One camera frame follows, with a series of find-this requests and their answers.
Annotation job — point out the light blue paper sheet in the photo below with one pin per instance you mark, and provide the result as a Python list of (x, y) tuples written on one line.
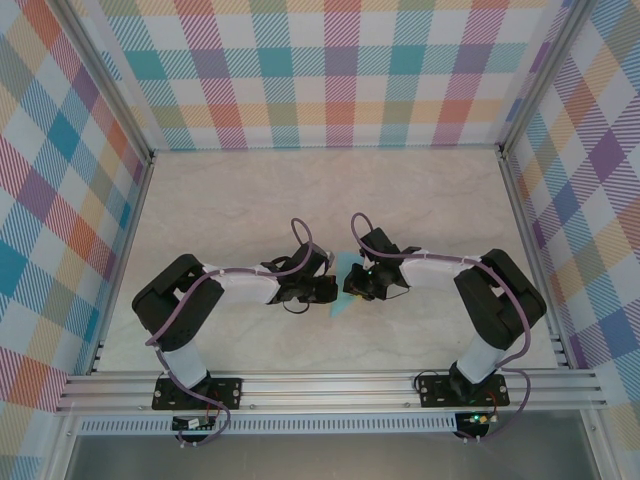
[(341, 306)]

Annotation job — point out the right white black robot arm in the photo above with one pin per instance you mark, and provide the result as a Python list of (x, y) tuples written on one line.
[(430, 270)]

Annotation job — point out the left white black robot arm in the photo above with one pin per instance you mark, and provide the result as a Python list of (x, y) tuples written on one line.
[(245, 285)]

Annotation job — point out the grey metal panel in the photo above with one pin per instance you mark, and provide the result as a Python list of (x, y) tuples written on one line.
[(325, 457)]

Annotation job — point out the controller board with green light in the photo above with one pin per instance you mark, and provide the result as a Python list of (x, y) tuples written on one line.
[(475, 419)]

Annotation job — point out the small black controller board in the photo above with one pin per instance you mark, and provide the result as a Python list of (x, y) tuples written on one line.
[(192, 424)]

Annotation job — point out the aluminium mounting rail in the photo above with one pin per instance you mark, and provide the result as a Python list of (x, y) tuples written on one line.
[(325, 392)]

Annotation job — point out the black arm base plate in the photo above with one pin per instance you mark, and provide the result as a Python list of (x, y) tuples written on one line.
[(230, 392), (435, 392)]

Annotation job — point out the aluminium side rail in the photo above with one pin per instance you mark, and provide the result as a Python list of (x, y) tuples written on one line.
[(97, 355), (559, 350)]

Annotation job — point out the aluminium frame post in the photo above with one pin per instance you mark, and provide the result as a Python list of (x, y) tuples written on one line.
[(542, 75), (107, 75)]

